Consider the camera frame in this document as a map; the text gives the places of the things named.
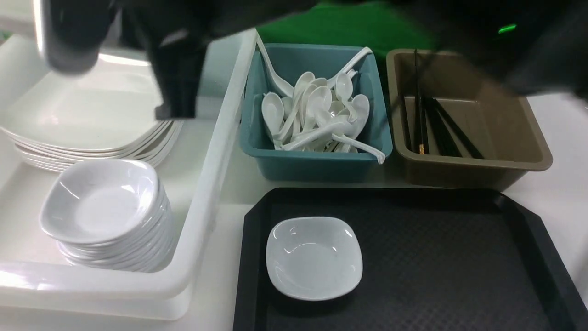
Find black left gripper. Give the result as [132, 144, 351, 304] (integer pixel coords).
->
[119, 0, 317, 120]

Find small white square bowl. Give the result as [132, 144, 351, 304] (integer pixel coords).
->
[266, 216, 363, 302]

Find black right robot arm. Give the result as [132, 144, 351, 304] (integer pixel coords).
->
[391, 0, 587, 100]

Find long white ladle spoon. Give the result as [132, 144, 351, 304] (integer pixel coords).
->
[256, 34, 294, 97]

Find stack of white plates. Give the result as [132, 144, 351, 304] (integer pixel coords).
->
[1, 54, 183, 172]

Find teal plastic bin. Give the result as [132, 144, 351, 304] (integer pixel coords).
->
[239, 43, 393, 183]

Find pile of white spoons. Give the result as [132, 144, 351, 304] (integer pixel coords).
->
[261, 47, 386, 164]

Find stack of white bowls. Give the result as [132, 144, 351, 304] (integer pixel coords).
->
[39, 159, 175, 272]

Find green backdrop cloth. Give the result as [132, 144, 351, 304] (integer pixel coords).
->
[257, 2, 437, 59]

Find black chopsticks in bin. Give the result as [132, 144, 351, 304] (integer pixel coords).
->
[401, 96, 485, 160]

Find black chopstick gold tip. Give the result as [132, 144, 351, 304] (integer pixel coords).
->
[413, 50, 427, 154]

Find large white plastic bin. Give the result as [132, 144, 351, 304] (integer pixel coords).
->
[1, 29, 258, 320]

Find brown plastic bin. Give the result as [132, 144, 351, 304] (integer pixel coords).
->
[386, 49, 553, 190]

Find black serving tray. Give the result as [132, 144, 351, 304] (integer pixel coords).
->
[233, 187, 587, 331]

